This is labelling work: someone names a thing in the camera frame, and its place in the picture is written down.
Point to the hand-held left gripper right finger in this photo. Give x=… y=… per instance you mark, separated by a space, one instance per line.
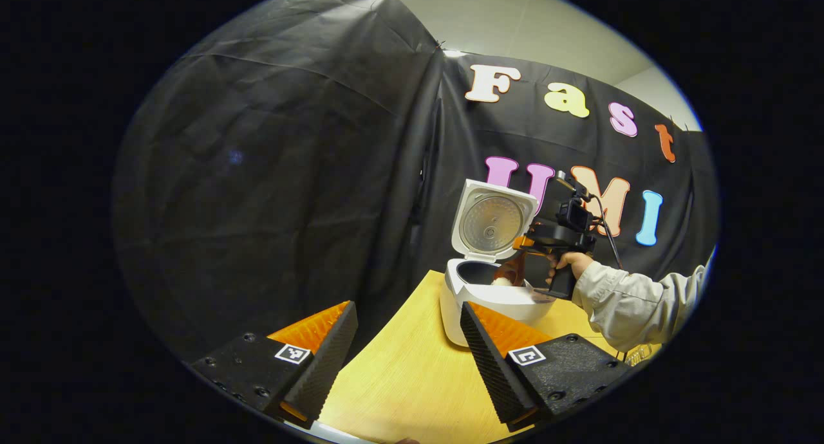
x=489 y=363

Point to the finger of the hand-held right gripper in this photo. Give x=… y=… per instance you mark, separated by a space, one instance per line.
x=523 y=243

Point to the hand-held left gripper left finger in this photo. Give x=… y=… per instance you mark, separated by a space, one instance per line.
x=325 y=363

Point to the white rice spoonful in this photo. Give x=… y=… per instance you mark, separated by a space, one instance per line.
x=501 y=279

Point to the white rice cooker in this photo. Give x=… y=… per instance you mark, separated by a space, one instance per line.
x=496 y=302

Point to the clear square chopstick holder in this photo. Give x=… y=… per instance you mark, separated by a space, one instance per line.
x=640 y=355

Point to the black backdrop cloth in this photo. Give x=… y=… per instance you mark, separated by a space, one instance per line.
x=257 y=174

